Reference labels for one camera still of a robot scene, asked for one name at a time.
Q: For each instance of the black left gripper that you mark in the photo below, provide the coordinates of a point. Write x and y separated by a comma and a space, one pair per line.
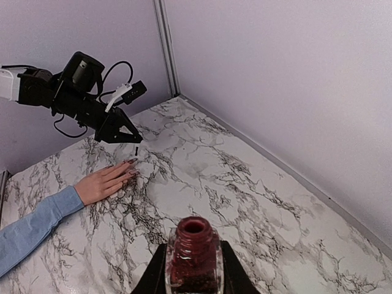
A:
116, 127

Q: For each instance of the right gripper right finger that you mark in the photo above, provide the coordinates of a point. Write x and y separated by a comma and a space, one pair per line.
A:
236, 280

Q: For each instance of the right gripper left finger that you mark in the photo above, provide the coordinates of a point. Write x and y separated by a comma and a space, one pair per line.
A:
153, 279

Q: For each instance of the red nail polish bottle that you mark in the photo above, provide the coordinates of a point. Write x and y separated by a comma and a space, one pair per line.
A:
194, 261

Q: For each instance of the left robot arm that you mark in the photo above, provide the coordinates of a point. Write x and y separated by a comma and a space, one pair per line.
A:
76, 92

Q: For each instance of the blue sleeved forearm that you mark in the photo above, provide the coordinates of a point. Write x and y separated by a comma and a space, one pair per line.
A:
22, 237

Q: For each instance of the mannequin hand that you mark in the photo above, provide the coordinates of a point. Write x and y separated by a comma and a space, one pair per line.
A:
105, 182

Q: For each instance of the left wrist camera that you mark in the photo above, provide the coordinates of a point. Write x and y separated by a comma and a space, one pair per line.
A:
126, 94

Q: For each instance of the right aluminium frame post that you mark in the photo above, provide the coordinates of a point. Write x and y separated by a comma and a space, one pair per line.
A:
167, 47

